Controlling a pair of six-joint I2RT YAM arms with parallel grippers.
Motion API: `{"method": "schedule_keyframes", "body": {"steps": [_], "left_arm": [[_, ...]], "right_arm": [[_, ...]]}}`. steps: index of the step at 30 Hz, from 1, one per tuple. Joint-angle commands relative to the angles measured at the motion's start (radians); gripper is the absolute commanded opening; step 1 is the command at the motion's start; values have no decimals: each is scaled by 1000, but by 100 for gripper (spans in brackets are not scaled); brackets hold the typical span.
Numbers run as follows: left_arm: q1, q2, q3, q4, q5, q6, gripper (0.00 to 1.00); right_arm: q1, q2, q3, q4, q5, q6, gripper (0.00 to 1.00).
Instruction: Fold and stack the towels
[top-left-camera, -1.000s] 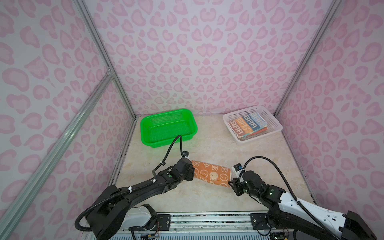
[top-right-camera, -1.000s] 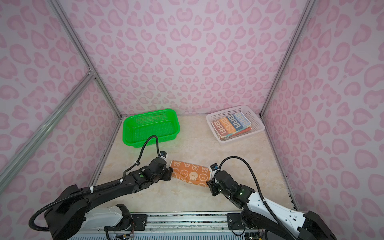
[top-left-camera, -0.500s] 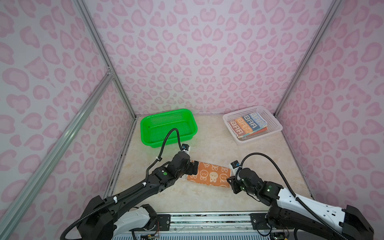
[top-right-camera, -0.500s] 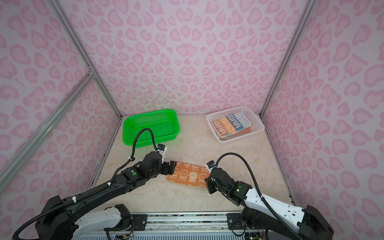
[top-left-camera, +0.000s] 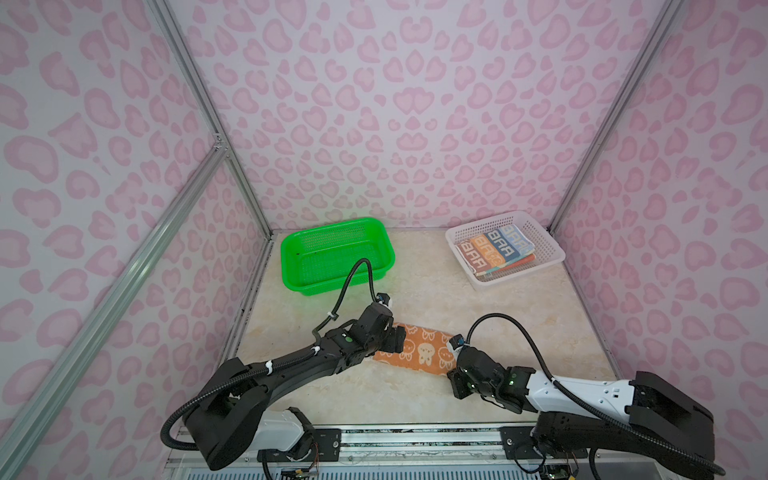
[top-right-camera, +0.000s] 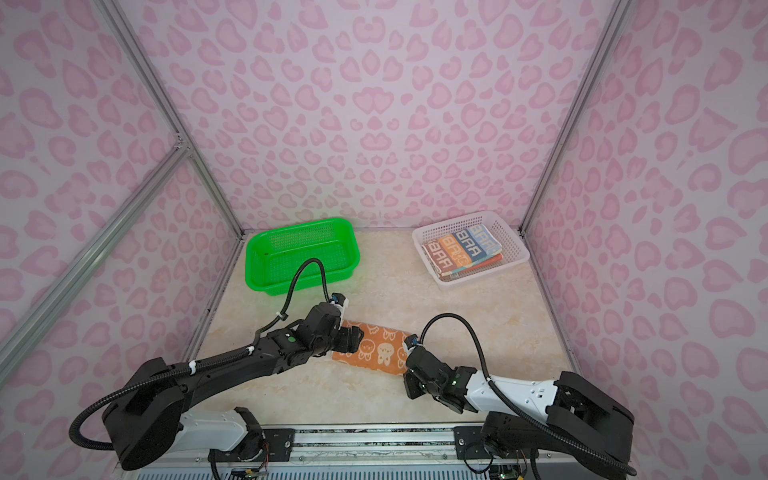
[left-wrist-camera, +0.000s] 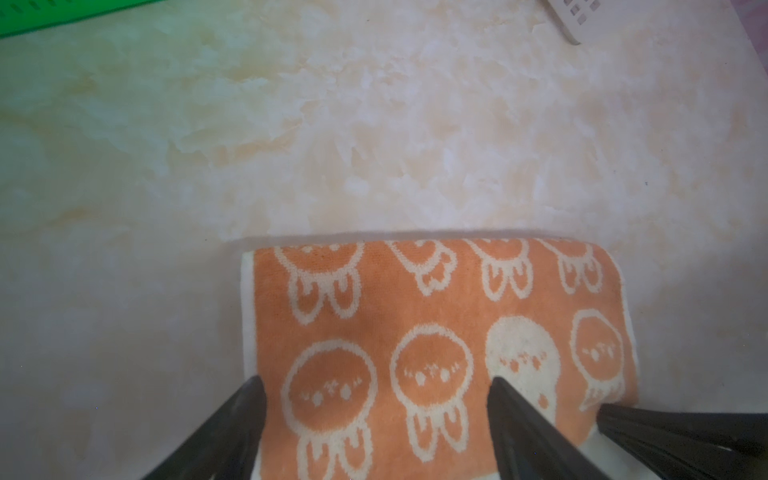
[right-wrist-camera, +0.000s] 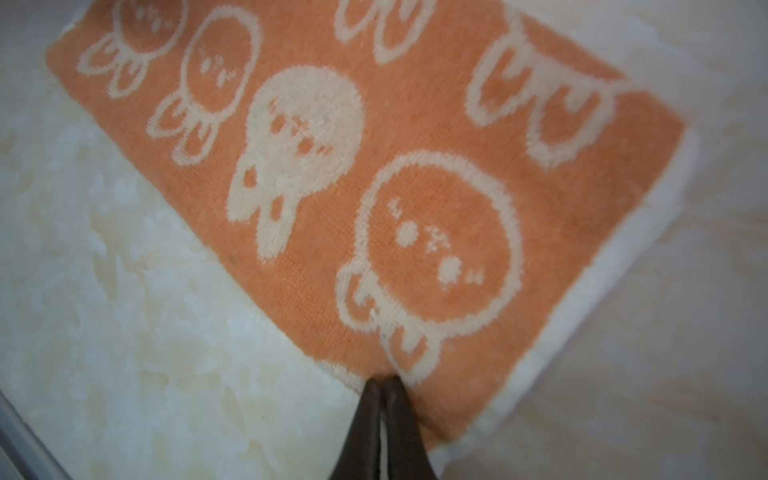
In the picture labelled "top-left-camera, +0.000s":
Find peach patterned towel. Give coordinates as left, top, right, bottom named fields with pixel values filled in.
left=374, top=324, right=456, bottom=376

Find orange blue lettered towel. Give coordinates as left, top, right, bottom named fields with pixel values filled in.
left=454, top=225, right=535, bottom=279

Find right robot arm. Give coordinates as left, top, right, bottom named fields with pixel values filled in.
left=447, top=345, right=715, bottom=477

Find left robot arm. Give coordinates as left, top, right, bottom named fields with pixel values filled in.
left=180, top=302, right=407, bottom=471

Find green plastic basket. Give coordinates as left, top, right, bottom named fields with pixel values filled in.
left=280, top=218, right=396, bottom=296

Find white plastic basket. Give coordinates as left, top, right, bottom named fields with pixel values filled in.
left=445, top=211, right=566, bottom=291

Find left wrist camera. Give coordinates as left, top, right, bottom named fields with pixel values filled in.
left=376, top=292, right=391, bottom=307

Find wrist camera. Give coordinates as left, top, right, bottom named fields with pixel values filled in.
left=446, top=334, right=465, bottom=352
left=376, top=292, right=391, bottom=307

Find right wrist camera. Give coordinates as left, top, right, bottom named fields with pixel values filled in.
left=446, top=334, right=465, bottom=352

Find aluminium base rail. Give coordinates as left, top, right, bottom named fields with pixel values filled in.
left=164, top=422, right=685, bottom=480

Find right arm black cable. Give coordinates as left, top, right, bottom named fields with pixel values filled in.
left=464, top=312, right=727, bottom=478

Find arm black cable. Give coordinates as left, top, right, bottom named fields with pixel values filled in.
left=464, top=312, right=727, bottom=478
left=159, top=257, right=379, bottom=452

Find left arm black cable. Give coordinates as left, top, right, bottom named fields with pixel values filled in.
left=159, top=257, right=379, bottom=452

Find aluminium diagonal frame bar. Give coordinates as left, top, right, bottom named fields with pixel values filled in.
left=0, top=146, right=228, bottom=463

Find aluminium frame post left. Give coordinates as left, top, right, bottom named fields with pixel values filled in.
left=146, top=0, right=273, bottom=240

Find aluminium frame post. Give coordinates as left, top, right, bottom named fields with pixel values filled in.
left=548, top=0, right=687, bottom=236
left=146, top=0, right=273, bottom=240

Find aluminium frame post right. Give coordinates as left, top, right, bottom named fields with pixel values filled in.
left=548, top=0, right=687, bottom=236

